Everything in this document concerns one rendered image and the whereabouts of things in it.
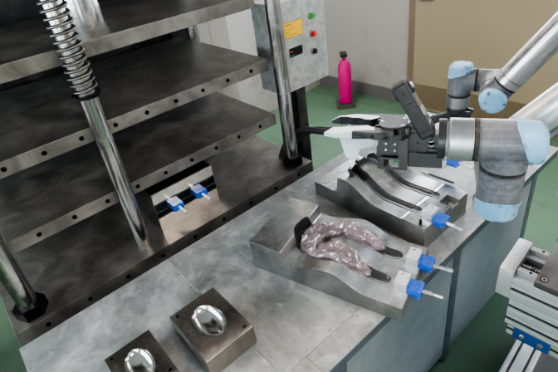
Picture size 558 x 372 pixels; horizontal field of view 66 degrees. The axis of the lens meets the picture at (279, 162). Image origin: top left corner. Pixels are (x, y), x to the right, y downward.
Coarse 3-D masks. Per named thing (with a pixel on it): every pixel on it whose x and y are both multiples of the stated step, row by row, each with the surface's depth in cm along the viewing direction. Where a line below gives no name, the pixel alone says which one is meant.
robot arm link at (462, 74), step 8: (456, 64) 140; (464, 64) 139; (472, 64) 139; (448, 72) 143; (456, 72) 139; (464, 72) 138; (472, 72) 138; (448, 80) 143; (456, 80) 140; (464, 80) 139; (472, 80) 138; (448, 88) 144; (456, 88) 141; (464, 88) 140; (472, 88) 140; (448, 96) 145; (456, 96) 143; (464, 96) 142
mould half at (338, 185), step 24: (336, 168) 177; (408, 168) 164; (336, 192) 163; (360, 192) 153; (408, 192) 154; (456, 192) 149; (360, 216) 158; (384, 216) 147; (408, 216) 142; (456, 216) 148; (408, 240) 144; (432, 240) 142
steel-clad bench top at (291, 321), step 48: (288, 192) 177; (240, 240) 155; (144, 288) 141; (192, 288) 138; (240, 288) 136; (288, 288) 133; (48, 336) 129; (96, 336) 127; (288, 336) 118; (336, 336) 117
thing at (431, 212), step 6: (432, 204) 141; (426, 210) 139; (432, 210) 138; (438, 210) 139; (426, 216) 138; (432, 216) 137; (438, 216) 138; (444, 216) 137; (438, 222) 136; (444, 222) 135; (456, 228) 134; (462, 228) 133
